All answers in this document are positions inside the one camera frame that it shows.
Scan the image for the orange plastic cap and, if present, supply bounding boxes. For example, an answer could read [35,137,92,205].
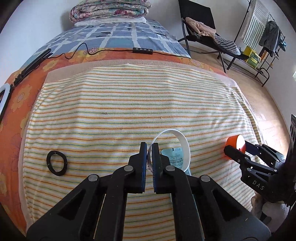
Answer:
[225,135,246,154]

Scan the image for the light blue cream tube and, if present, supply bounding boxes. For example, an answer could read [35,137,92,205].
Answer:
[161,147,191,176]

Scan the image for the white tape ring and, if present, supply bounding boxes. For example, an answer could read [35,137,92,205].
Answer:
[147,128,192,173]

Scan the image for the black clothes rack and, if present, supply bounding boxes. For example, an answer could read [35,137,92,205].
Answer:
[227,1,287,86]

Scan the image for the striped yellow towel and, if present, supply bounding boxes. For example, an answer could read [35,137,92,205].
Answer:
[23,63,263,241]

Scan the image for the yellow crate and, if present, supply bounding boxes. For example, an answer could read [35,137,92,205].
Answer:
[243,46,261,68]

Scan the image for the striped garment on chair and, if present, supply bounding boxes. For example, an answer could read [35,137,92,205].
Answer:
[214,35,241,56]

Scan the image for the dark hanging jacket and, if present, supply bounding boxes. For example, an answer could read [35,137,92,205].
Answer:
[259,21,287,59]

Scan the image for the orange floral bedsheet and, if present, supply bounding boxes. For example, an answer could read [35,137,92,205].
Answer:
[1,48,224,235]

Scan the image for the green striped hanging towel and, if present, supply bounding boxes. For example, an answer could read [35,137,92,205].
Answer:
[241,1,269,50]

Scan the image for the pink clothes on chair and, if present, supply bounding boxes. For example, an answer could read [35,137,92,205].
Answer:
[185,17,216,37]

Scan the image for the black folding chair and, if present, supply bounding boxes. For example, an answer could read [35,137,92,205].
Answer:
[178,1,248,72]

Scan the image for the blue checkered bedsheet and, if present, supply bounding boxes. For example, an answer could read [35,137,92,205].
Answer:
[22,19,189,68]

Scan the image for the folded floral quilt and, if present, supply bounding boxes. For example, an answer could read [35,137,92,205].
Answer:
[69,0,151,23]

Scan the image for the black hair tie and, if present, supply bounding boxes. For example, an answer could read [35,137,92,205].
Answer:
[46,150,68,176]

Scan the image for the black cable with remote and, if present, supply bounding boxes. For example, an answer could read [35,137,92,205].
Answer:
[46,42,193,60]

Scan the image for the white ring light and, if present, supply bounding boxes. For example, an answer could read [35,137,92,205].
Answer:
[0,83,11,121]

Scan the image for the black ring light stand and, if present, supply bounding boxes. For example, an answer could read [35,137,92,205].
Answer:
[11,48,52,87]

